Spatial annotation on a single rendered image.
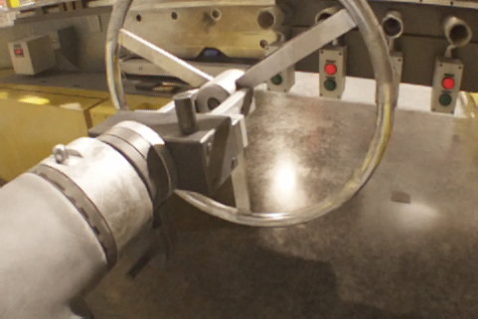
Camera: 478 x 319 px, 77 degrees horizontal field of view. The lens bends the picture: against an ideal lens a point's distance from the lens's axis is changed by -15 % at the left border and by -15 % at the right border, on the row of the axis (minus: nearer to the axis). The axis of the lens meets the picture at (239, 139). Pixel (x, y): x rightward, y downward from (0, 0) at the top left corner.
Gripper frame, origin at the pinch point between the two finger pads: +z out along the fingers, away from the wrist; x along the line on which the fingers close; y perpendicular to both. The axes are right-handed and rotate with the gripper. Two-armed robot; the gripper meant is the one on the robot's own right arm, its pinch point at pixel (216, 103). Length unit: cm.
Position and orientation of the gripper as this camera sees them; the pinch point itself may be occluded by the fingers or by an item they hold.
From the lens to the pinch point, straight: 39.5
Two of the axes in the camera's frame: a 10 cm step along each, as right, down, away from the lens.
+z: 4.3, -4.5, 7.9
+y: -1.4, -8.9, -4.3
